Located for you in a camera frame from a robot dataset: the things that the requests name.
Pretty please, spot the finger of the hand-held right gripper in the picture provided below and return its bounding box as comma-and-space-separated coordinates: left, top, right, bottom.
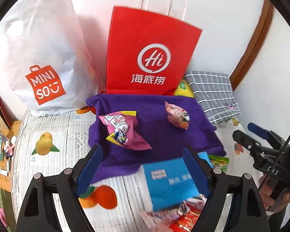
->
232, 130, 265, 160
247, 122, 282, 149

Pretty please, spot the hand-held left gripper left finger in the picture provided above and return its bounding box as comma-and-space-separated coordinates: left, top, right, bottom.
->
16, 144, 103, 232

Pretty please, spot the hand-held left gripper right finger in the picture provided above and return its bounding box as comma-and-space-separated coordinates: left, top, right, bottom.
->
182, 145, 271, 232

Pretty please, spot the blue tissue pack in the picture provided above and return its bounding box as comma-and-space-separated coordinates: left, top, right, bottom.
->
139, 151, 214, 212

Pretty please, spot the red snack packet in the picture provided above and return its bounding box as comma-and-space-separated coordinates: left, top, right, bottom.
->
169, 203, 206, 232

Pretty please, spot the large pink snack packet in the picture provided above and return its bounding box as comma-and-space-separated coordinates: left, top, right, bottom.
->
98, 110, 153, 150

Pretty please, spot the person's right hand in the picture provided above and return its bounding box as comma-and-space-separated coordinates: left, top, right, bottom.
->
258, 175, 290, 213

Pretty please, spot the purple towel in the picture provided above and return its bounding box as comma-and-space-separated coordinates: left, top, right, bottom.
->
86, 94, 226, 184

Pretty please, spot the fruit print table cover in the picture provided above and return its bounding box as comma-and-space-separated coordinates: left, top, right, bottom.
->
11, 106, 265, 232

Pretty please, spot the grey checked folded cloth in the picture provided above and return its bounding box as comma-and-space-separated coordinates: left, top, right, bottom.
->
185, 71, 240, 124

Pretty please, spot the pink white printed packet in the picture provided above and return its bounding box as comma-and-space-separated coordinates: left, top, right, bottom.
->
139, 194, 208, 229

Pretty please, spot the round pink snack packet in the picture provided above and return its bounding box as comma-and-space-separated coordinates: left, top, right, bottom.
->
165, 101, 190, 130

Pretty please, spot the wooden desk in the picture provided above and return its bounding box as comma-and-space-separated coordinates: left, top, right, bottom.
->
0, 119, 23, 194

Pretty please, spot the yellow green snack packet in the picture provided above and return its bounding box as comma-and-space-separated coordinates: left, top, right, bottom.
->
173, 78, 195, 98

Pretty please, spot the red paper bag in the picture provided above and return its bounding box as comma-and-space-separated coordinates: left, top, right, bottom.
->
106, 0, 203, 96

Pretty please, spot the white plastic shopping bag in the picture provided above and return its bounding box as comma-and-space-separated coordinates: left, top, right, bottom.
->
0, 0, 99, 118

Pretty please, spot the brown wooden door frame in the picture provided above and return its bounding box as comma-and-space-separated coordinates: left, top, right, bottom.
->
229, 0, 275, 91

